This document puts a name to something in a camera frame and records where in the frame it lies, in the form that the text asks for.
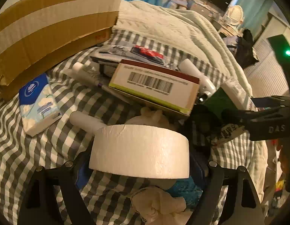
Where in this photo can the white textured blanket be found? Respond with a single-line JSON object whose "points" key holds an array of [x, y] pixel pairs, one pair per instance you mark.
{"points": [[182, 39]]}

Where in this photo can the blue scrubbing sponge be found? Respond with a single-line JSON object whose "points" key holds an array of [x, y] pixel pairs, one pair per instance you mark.
{"points": [[185, 189]]}

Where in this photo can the grey television cabinet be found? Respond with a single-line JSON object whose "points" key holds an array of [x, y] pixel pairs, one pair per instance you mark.
{"points": [[201, 9]]}

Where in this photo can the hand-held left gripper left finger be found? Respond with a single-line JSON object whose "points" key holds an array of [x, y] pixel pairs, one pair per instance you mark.
{"points": [[82, 174]]}

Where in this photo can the dark grey flat packet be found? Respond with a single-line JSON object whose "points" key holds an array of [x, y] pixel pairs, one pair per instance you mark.
{"points": [[109, 57]]}

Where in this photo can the black and white printed packet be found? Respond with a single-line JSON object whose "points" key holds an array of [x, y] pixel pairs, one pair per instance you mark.
{"points": [[227, 133]]}

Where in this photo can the crumpled white tissue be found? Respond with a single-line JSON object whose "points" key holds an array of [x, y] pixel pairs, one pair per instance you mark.
{"points": [[156, 204]]}

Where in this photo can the blue tissue pack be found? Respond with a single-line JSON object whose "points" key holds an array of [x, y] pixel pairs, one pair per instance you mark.
{"points": [[38, 103]]}

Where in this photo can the white round-backed chair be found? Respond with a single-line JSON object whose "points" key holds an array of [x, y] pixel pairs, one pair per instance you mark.
{"points": [[236, 14]]}

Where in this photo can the brown cardboard box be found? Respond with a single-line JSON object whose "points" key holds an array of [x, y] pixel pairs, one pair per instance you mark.
{"points": [[48, 28]]}

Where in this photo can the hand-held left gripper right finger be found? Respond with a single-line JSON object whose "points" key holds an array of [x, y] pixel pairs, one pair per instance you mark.
{"points": [[198, 172]]}

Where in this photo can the white carton with barcode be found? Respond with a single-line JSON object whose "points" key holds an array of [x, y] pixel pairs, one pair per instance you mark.
{"points": [[154, 84]]}

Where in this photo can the white plastic bottle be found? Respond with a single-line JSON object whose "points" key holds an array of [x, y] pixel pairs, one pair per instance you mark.
{"points": [[201, 75]]}

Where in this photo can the dark clothes pile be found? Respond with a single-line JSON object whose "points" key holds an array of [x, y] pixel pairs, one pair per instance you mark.
{"points": [[243, 49]]}

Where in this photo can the white plastic bag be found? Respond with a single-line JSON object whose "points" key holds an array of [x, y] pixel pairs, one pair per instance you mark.
{"points": [[149, 116]]}

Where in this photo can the black and red packet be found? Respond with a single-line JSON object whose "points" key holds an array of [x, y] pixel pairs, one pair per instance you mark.
{"points": [[149, 52]]}

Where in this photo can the white cylinder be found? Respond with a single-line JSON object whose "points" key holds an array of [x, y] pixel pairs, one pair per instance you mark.
{"points": [[85, 121]]}

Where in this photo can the black round object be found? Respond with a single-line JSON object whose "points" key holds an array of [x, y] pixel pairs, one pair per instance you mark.
{"points": [[206, 118]]}

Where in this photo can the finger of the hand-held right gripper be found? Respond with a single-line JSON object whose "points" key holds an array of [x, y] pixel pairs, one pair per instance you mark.
{"points": [[236, 117], [262, 102]]}

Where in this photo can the grey tube with white cap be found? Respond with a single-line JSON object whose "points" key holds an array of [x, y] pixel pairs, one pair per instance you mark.
{"points": [[88, 75]]}

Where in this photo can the green package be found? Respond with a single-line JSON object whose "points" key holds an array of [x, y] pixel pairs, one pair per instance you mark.
{"points": [[222, 100]]}

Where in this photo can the white masking tape roll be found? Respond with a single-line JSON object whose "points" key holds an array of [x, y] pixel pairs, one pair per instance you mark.
{"points": [[140, 150]]}

